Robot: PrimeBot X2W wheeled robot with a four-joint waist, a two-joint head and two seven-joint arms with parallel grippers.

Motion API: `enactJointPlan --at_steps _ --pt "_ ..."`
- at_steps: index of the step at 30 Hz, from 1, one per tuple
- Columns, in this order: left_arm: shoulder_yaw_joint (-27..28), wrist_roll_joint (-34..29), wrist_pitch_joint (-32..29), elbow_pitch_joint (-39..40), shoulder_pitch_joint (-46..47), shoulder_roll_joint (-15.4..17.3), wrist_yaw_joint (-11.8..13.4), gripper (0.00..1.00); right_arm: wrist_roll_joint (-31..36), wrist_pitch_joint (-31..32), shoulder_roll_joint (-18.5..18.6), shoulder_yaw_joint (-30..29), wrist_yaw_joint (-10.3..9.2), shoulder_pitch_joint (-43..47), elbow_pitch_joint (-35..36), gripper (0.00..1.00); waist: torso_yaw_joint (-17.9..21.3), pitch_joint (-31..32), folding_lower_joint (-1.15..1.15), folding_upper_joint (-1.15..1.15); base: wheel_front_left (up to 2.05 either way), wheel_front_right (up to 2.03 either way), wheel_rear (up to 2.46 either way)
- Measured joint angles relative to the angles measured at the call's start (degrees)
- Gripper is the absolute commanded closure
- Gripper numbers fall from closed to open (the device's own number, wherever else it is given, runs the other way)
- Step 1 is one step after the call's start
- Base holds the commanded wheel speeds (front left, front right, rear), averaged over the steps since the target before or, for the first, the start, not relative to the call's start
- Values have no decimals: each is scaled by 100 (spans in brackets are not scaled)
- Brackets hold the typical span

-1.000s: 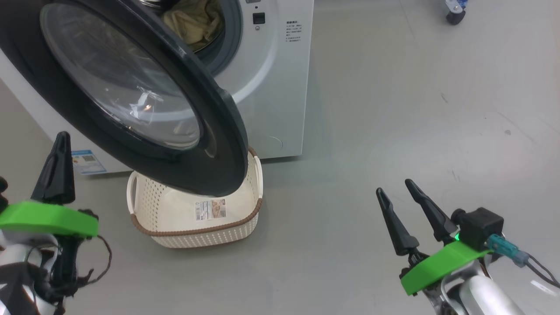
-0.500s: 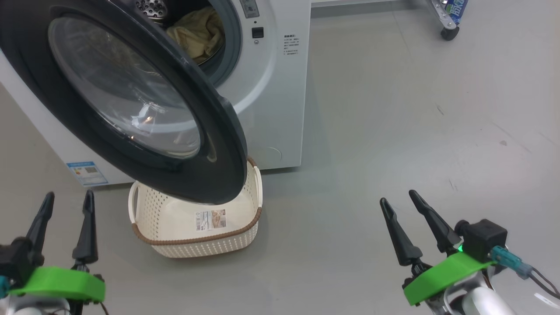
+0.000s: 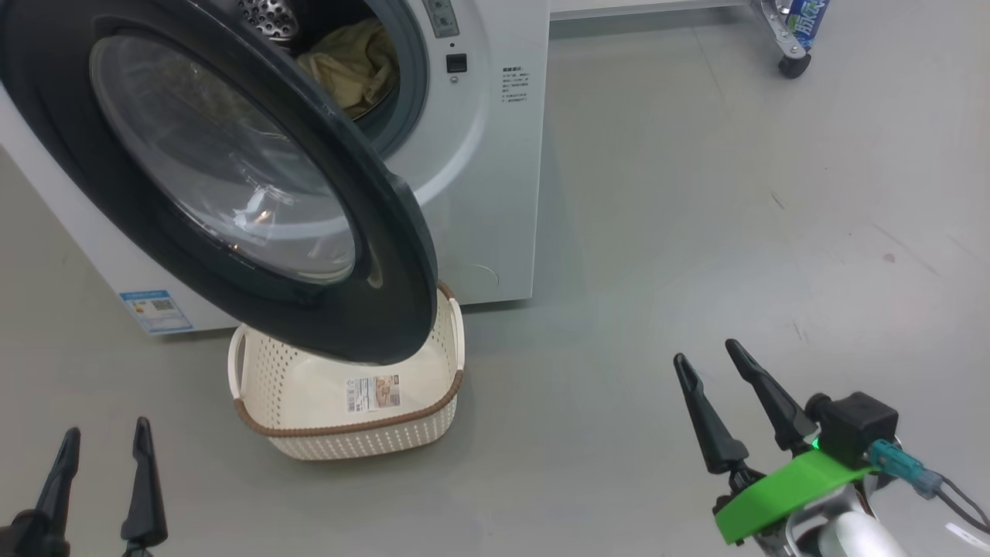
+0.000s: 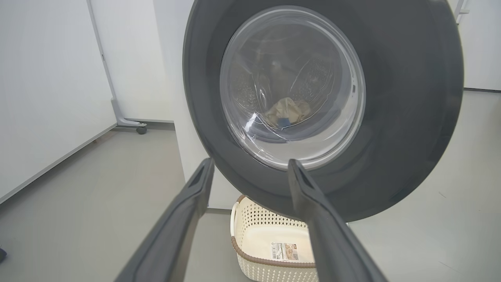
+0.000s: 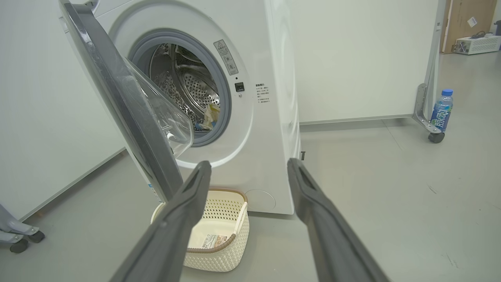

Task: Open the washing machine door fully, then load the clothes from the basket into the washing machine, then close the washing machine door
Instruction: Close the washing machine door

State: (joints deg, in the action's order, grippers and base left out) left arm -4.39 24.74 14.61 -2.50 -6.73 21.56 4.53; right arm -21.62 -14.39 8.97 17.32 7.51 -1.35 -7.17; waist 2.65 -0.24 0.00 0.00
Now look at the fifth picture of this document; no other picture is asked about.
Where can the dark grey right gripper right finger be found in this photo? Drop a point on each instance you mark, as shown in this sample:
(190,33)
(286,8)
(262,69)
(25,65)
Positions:
(332,243)

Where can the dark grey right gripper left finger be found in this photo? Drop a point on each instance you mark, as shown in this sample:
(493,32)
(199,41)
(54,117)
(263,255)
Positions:
(172,235)

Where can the washing machine glass door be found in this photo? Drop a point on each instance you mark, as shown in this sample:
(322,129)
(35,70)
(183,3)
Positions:
(117,90)

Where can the white front-load washing machine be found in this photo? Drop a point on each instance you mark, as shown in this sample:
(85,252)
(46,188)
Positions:
(266,137)

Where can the paper basket label sticker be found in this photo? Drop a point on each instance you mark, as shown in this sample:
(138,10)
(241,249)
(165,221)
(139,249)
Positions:
(214,241)

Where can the cream laundry basket brown rim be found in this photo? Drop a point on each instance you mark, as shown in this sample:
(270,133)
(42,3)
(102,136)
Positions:
(223,256)

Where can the grey partition foot with casters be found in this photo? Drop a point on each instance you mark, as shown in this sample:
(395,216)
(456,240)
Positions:
(15,229)

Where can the metal partition foot with caster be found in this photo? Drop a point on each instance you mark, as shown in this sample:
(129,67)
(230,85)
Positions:
(422,113)

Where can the blue plastic drink bottle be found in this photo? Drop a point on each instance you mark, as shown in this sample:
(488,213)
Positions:
(441,113)

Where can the white electronic box device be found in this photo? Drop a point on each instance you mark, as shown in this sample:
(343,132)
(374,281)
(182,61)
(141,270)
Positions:
(477,44)

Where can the brown cardboard board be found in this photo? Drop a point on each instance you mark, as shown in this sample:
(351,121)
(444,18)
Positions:
(462,19)

